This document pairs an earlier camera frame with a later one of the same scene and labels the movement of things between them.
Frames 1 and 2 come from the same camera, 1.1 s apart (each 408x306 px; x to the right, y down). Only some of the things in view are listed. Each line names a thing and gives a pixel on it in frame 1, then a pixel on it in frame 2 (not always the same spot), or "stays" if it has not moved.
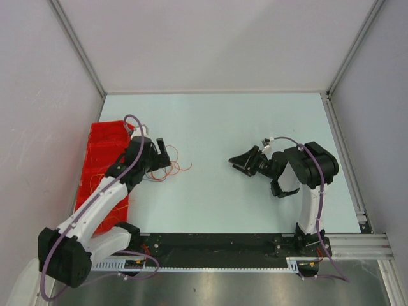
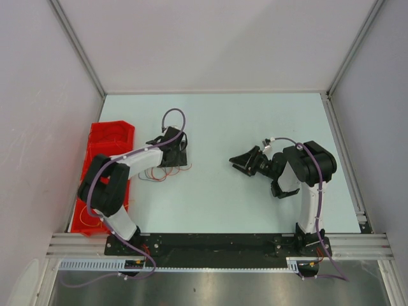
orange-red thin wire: (175, 162) stays
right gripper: (249, 169) stays
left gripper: (160, 160) to (181, 159)
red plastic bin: (107, 143) stays
